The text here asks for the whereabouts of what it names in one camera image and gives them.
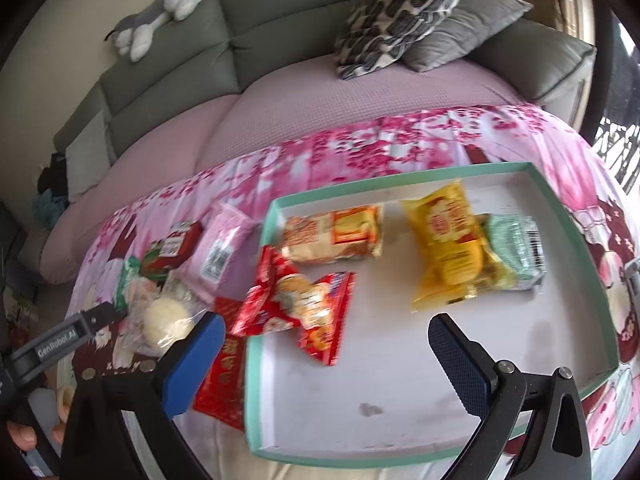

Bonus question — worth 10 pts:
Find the light grey cushion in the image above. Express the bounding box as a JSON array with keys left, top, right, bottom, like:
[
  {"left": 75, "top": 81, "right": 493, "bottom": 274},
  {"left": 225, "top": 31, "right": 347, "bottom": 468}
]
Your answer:
[{"left": 65, "top": 110, "right": 113, "bottom": 203}]

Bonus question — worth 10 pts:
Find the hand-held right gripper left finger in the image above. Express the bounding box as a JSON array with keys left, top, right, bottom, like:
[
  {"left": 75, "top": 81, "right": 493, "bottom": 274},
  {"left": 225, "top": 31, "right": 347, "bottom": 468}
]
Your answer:
[{"left": 60, "top": 311, "right": 227, "bottom": 480}]

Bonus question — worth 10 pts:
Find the grey sofa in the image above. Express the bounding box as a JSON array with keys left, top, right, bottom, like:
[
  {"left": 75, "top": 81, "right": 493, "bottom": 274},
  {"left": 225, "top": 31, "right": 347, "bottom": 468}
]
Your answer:
[{"left": 17, "top": 0, "right": 598, "bottom": 286}]

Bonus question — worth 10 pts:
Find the yellow jelly cup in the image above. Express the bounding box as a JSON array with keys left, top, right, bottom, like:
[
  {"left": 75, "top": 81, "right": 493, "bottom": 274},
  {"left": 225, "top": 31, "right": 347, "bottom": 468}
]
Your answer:
[{"left": 120, "top": 275, "right": 211, "bottom": 358}]

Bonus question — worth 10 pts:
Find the yellow snack packet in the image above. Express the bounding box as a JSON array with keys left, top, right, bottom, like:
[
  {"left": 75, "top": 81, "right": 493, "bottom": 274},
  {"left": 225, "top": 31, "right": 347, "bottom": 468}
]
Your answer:
[{"left": 400, "top": 179, "right": 493, "bottom": 313}]

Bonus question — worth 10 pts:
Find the black beige patterned pillow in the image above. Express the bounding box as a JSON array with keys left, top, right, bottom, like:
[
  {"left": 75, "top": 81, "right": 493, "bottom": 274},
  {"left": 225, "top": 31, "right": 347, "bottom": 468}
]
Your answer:
[{"left": 334, "top": 0, "right": 468, "bottom": 81}]

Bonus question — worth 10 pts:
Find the dark clothing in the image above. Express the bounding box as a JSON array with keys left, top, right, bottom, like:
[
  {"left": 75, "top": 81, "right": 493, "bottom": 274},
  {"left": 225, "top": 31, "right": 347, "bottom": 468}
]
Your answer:
[{"left": 37, "top": 152, "right": 68, "bottom": 196}]

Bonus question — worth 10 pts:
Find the pink snack packet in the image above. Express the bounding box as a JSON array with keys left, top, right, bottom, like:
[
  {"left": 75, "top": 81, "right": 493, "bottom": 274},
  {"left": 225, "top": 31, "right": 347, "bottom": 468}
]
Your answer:
[{"left": 177, "top": 201, "right": 256, "bottom": 291}]

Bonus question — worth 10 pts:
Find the teal cardboard tray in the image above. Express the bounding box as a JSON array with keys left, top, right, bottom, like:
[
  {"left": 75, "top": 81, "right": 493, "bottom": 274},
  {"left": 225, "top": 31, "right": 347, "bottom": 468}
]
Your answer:
[{"left": 244, "top": 161, "right": 621, "bottom": 470}]

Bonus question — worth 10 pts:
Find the red white boxy snack packet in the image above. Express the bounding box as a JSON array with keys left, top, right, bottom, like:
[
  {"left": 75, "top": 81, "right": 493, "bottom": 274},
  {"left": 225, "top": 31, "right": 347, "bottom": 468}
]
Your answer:
[{"left": 140, "top": 220, "right": 205, "bottom": 278}]

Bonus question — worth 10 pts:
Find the red gold envelope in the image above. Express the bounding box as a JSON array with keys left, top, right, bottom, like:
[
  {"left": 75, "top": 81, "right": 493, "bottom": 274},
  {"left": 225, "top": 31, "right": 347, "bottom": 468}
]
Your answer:
[{"left": 192, "top": 297, "right": 248, "bottom": 431}]

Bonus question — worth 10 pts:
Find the grey white plush toy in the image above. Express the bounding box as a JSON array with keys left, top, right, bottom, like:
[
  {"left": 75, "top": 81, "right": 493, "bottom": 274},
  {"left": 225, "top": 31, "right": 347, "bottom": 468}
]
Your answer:
[{"left": 104, "top": 0, "right": 202, "bottom": 63}]

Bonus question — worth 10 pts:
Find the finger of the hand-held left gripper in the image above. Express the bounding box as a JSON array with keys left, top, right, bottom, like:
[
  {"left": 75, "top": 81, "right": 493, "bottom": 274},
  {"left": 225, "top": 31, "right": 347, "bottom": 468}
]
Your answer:
[{"left": 75, "top": 299, "right": 128, "bottom": 336}]

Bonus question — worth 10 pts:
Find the teal cloth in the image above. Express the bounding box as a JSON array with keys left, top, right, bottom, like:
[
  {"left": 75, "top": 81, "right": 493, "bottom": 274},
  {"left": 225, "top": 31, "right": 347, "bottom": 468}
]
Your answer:
[{"left": 32, "top": 190, "right": 68, "bottom": 233}]

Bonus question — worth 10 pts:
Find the grey pillow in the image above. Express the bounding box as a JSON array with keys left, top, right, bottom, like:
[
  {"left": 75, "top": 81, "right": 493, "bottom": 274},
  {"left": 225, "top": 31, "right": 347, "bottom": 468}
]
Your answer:
[{"left": 402, "top": 0, "right": 535, "bottom": 73}]

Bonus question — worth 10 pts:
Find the pale green silver snack packet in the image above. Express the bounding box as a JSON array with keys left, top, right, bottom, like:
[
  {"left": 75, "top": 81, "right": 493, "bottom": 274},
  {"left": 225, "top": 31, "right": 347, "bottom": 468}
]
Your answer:
[{"left": 482, "top": 214, "right": 546, "bottom": 291}]

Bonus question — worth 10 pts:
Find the orange beige snack packet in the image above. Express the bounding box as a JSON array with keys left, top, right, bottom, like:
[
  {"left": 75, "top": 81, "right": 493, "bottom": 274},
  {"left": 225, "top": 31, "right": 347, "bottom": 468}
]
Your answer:
[{"left": 281, "top": 203, "right": 385, "bottom": 265}]

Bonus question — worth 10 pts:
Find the person's left hand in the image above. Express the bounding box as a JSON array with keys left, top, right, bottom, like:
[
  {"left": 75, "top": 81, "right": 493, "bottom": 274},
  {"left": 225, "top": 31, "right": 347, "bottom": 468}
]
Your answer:
[{"left": 6, "top": 421, "right": 40, "bottom": 455}]

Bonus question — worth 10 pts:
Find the pink printed blanket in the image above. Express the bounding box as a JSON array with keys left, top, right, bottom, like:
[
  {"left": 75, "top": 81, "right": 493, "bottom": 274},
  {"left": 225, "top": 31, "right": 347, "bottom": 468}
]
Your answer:
[{"left": 55, "top": 102, "right": 640, "bottom": 480}]

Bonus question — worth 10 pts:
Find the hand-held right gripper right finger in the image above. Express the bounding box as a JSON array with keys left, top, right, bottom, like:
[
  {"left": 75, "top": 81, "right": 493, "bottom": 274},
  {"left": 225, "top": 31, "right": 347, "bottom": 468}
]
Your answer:
[{"left": 428, "top": 312, "right": 593, "bottom": 480}]

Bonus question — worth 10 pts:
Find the pink sofa cover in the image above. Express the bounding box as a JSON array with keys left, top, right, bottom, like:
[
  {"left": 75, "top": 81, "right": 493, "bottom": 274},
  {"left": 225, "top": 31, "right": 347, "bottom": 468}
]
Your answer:
[{"left": 40, "top": 52, "right": 543, "bottom": 286}]

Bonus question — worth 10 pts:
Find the green label cookie packet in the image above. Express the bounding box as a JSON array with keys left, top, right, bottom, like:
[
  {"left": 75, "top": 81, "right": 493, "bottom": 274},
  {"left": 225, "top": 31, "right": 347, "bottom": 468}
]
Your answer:
[{"left": 112, "top": 256, "right": 151, "bottom": 311}]

